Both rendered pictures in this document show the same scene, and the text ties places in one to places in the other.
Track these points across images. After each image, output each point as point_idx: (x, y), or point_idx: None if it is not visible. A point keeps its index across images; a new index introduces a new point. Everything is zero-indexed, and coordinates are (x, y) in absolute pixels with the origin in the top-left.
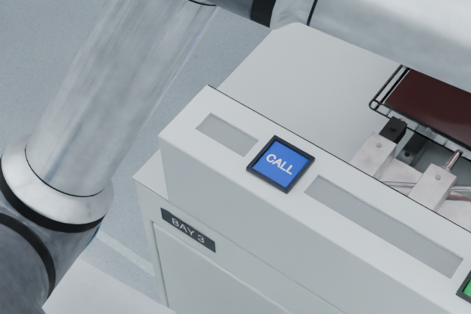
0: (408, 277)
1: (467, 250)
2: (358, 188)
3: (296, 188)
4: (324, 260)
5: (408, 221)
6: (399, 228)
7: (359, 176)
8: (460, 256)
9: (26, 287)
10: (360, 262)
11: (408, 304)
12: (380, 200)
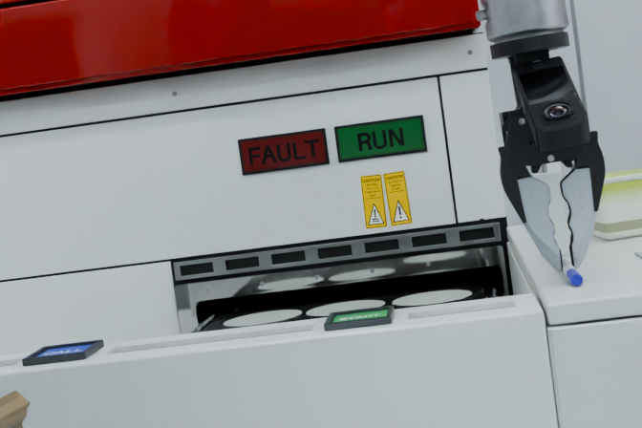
0: (267, 340)
1: (314, 322)
2: (167, 339)
3: (95, 355)
4: (162, 414)
5: (238, 331)
6: (231, 339)
7: (163, 337)
8: (310, 326)
9: None
10: (205, 359)
11: (282, 382)
12: (197, 335)
